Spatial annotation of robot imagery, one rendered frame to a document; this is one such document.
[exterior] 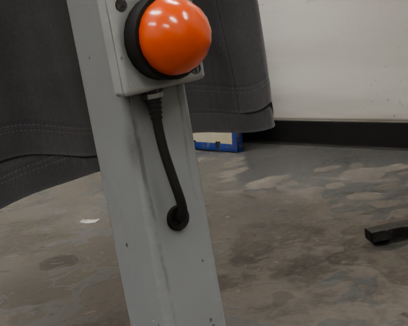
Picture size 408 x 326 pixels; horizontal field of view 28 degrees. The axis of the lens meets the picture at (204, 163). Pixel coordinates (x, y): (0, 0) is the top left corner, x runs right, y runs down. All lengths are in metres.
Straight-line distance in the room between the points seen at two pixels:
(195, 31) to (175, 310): 0.15
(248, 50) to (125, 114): 0.43
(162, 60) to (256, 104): 0.46
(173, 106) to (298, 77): 3.00
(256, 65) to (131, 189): 0.43
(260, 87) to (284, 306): 1.00
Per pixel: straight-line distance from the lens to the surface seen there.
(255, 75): 0.84
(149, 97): 0.41
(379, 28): 3.09
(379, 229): 2.08
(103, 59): 0.42
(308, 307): 1.76
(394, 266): 1.93
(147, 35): 0.38
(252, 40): 0.84
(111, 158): 0.43
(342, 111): 3.29
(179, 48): 0.38
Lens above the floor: 0.66
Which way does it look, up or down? 11 degrees down
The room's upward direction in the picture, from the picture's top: 10 degrees counter-clockwise
